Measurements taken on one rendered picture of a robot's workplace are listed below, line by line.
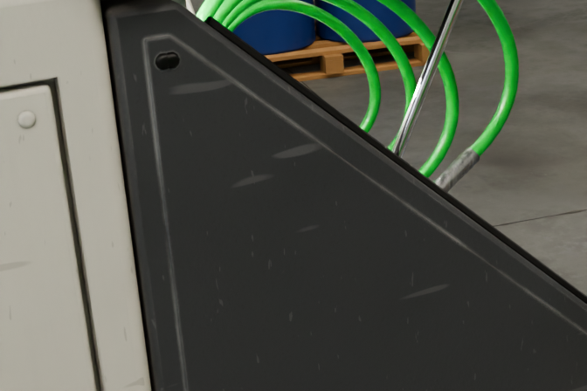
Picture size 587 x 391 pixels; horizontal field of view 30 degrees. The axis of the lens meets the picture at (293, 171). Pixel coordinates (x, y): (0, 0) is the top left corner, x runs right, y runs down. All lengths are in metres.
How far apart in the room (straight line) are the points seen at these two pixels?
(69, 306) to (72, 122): 0.11
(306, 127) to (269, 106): 0.03
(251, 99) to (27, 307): 0.17
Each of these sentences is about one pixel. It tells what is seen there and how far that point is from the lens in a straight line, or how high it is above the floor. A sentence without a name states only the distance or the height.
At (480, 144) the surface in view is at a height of 1.19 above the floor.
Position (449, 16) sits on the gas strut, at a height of 1.41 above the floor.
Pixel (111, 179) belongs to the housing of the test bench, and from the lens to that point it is 0.61.
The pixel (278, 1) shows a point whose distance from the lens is 1.27.
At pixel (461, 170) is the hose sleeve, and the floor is 1.17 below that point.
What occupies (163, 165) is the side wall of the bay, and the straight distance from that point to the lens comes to 0.62.
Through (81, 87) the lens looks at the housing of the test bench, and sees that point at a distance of 0.59.
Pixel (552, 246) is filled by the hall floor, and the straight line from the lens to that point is 3.83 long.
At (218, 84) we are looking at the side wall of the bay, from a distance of 0.62.
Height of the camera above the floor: 1.56
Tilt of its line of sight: 20 degrees down
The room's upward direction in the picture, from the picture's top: 4 degrees counter-clockwise
